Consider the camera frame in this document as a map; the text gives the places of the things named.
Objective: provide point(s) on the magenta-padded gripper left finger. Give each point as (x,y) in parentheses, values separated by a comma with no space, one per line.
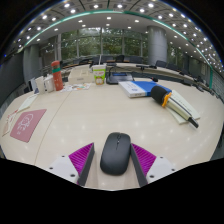
(63,166)

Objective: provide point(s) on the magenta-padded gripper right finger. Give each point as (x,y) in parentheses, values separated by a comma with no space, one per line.
(158,166)

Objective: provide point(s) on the black computer mouse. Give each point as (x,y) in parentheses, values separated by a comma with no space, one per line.
(115,155)

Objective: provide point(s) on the pink printed mouse pad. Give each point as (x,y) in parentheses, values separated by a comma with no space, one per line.
(28,125)

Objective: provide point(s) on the white booklet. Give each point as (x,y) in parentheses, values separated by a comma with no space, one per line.
(185,103)

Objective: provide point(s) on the black yellow handheld tool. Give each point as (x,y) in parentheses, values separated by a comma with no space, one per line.
(158,94)

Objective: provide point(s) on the colourful printed leaflet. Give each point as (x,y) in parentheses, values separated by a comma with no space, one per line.
(77,87)

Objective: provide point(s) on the blue and white book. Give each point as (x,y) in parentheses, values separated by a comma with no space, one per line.
(138,88)

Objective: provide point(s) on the stack of white cups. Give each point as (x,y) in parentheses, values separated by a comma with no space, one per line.
(40,85)

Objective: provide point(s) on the red drink bottle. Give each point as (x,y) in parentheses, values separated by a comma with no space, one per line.
(57,78)

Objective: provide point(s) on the dark desk microphone console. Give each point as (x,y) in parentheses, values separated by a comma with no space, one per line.
(119,78)

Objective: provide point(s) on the green printed paper cup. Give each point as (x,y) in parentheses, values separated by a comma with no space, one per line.
(99,75)

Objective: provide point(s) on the group of dark chairs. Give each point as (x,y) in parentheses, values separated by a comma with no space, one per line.
(160,64)

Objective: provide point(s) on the group of ceiling lights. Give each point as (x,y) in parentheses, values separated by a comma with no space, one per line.
(116,6)

